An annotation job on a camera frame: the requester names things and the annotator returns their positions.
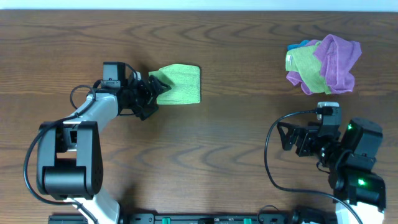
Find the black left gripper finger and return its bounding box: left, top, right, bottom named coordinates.
left=149, top=75, right=172, bottom=96
left=139, top=105, right=159, bottom=121

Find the light green microfiber cloth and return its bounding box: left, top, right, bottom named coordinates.
left=149, top=64, right=201, bottom=105

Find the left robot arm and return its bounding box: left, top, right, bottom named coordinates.
left=31, top=62, right=171, bottom=223

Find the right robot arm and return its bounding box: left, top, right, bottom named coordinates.
left=277, top=117, right=386, bottom=223

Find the olive green cloth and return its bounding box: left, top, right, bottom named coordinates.
left=285, top=40, right=331, bottom=95

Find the purple microfiber cloth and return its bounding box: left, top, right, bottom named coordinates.
left=285, top=34, right=363, bottom=96

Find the blue cloth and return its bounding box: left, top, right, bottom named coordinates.
left=287, top=40, right=310, bottom=51

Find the right black cable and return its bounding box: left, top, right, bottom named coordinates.
left=264, top=108, right=364, bottom=224

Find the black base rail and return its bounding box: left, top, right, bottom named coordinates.
left=48, top=212, right=338, bottom=224

